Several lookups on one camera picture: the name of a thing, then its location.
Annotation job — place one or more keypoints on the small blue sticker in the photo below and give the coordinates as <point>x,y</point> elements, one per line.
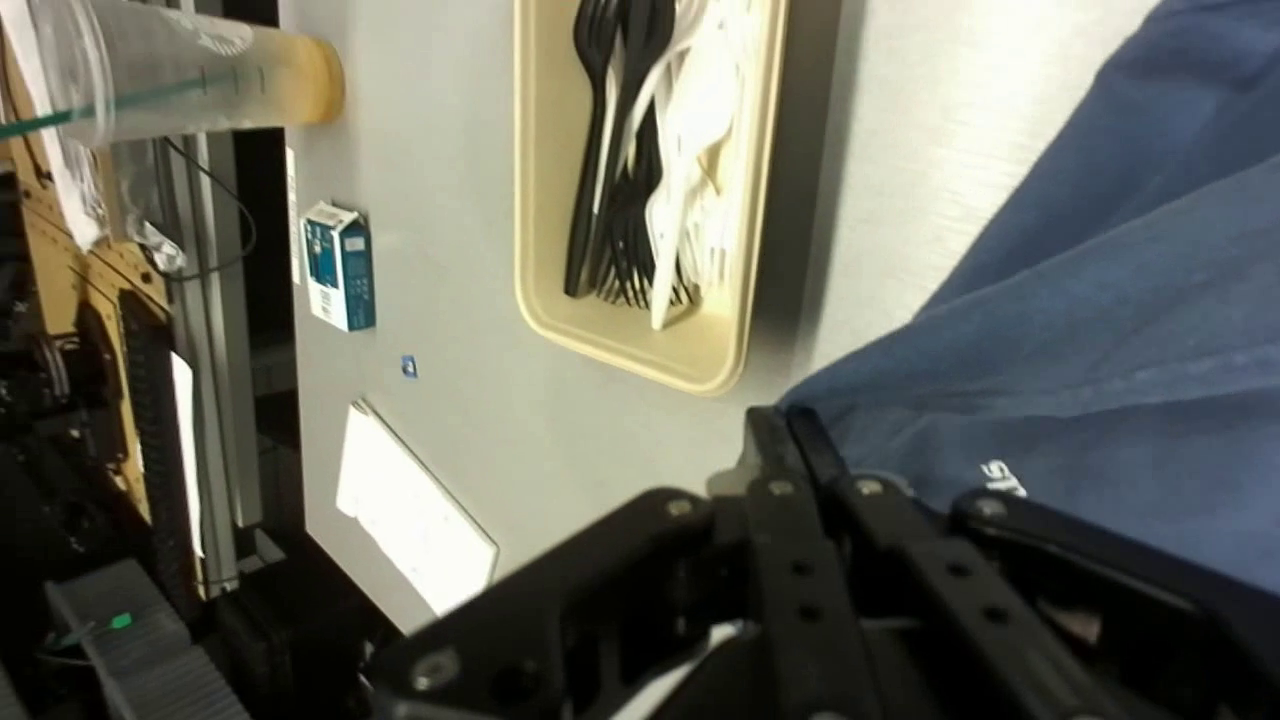
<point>411,366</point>

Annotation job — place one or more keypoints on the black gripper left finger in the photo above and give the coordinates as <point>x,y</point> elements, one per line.
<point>640,614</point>

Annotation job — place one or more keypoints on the grey device green light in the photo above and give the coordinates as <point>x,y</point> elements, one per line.
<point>146,654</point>

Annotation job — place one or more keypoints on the white plastic fork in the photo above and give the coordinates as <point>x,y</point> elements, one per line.
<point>685,186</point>

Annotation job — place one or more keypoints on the beige plastic tray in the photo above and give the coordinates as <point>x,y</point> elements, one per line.
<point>539,200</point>

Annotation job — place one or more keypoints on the white paper sheet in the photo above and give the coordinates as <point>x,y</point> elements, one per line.
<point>415,513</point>

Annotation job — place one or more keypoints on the blue printed cloth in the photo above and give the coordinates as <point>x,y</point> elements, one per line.
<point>1135,267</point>

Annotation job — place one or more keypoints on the clear plastic cup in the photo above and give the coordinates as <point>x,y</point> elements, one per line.
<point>202,82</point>

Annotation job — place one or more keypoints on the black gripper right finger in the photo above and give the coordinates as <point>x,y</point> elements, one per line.
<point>1055,624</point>

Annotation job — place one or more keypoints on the black plastic fork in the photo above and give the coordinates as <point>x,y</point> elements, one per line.
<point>590,173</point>
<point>640,160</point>

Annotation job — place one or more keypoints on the small blue white box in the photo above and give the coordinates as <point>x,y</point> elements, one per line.
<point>341,267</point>

